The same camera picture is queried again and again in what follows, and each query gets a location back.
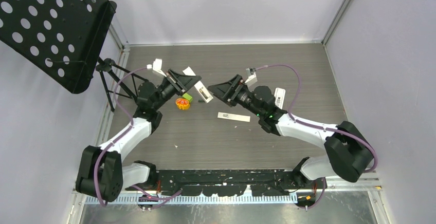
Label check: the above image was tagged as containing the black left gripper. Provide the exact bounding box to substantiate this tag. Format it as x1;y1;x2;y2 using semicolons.
153;69;200;110

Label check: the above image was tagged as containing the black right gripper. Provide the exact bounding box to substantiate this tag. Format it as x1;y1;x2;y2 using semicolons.
209;74;264;118

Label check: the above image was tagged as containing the white remote control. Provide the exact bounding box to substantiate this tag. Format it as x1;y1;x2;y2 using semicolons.
274;87;286;109
183;67;213;103

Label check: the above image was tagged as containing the long white remote cover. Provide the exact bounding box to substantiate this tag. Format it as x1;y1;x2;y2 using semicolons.
217;112;250;122

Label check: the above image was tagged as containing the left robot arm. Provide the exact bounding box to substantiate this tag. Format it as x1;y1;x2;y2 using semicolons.
75;69;202;206

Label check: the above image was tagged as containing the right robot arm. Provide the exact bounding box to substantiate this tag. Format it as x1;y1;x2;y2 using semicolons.
207;75;375;188

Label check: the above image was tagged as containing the green block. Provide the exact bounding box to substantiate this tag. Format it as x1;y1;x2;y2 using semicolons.
182;93;193;103

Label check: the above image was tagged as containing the yellow orange toy block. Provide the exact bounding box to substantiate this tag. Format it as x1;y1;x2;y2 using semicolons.
175;98;190;110

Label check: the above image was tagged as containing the black music stand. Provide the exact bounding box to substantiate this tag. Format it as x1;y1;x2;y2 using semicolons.
0;0;151;113

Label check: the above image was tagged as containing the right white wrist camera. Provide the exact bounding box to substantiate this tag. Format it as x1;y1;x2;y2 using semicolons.
244;68;258;87

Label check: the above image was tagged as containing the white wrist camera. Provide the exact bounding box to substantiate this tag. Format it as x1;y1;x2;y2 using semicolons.
244;68;258;87
147;58;166;78

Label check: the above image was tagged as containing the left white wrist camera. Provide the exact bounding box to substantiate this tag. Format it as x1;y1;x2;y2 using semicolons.
147;58;166;78

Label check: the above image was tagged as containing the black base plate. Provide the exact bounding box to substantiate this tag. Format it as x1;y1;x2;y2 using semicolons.
125;169;328;198

